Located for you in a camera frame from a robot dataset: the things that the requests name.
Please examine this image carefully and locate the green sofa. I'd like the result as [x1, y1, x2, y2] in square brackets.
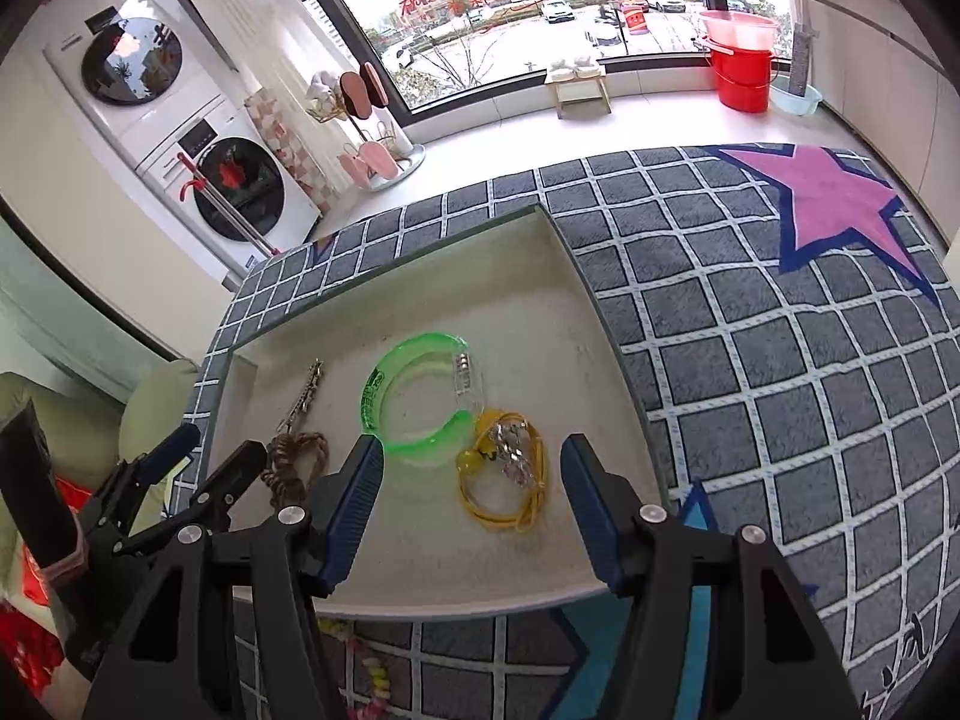
[0, 360, 200, 601]

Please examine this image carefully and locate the brown rope necklace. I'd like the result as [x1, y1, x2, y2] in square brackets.
[261, 360, 331, 511]

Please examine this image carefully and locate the pink basin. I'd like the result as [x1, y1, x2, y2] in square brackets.
[699, 10, 779, 53]

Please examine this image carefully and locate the small white stool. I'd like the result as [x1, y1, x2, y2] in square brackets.
[546, 58, 612, 119]

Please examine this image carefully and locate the yellow cord bracelet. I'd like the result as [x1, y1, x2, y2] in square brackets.
[456, 410, 552, 533]

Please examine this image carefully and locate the beige low cabinet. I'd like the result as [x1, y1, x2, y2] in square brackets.
[806, 0, 960, 188]

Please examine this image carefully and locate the pastel beaded bracelet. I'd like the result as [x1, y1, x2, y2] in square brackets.
[319, 615, 395, 720]

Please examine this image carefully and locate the green plastic bangle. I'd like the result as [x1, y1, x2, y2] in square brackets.
[361, 333, 488, 467]

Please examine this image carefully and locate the white washing machine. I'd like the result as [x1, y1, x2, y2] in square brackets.
[135, 101, 320, 293]

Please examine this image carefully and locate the silver pendant keychain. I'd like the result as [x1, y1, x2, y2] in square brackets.
[480, 420, 542, 488]

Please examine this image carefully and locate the metal mop pole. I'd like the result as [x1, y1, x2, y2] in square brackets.
[176, 154, 282, 256]

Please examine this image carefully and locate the light blue basin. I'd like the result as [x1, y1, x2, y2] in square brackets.
[771, 75, 824, 117]

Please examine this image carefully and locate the white tumble dryer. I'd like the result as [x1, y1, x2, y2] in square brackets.
[41, 0, 226, 166]

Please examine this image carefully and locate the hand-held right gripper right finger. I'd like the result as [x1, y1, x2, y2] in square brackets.
[561, 433, 863, 720]

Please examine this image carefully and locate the red bucket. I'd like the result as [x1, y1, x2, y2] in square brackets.
[705, 37, 775, 113]

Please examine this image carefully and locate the teal curtain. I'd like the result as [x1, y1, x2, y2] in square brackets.
[0, 217, 188, 406]

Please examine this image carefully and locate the red patterned cushion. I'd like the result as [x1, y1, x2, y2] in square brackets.
[0, 476, 92, 691]

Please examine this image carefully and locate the pink checkered board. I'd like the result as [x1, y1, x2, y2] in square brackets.
[244, 86, 342, 217]

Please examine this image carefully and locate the teal shallow tray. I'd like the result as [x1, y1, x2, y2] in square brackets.
[201, 204, 671, 622]

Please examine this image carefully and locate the slipper rack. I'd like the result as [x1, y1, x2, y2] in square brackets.
[306, 62, 427, 188]

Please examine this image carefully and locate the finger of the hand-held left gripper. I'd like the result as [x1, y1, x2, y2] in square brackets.
[105, 424, 202, 511]
[120, 441, 269, 552]

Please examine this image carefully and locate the grey checked star rug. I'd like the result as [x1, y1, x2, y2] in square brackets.
[165, 142, 960, 720]

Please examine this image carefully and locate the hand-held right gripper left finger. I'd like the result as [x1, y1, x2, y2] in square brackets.
[82, 433, 387, 720]

